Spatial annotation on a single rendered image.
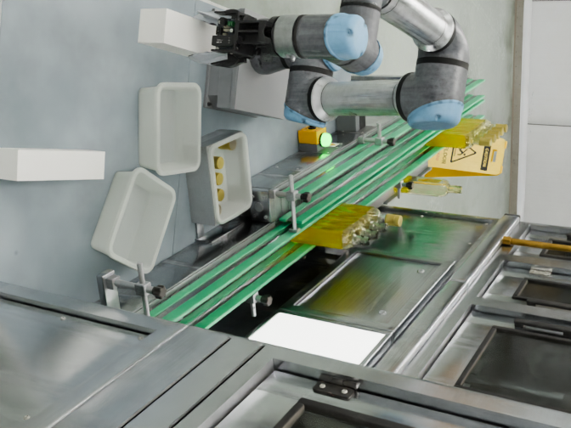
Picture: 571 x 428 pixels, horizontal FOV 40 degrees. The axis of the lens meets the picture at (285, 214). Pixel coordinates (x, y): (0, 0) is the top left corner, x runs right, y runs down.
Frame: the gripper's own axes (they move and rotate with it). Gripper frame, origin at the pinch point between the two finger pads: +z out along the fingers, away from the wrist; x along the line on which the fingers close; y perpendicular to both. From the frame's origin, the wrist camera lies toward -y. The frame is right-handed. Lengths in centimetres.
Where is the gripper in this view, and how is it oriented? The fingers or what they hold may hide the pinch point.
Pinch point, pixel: (197, 38)
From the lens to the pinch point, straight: 153.8
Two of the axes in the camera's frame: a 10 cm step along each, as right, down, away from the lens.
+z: -8.6, -1.2, 5.0
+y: -5.0, 0.0, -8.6
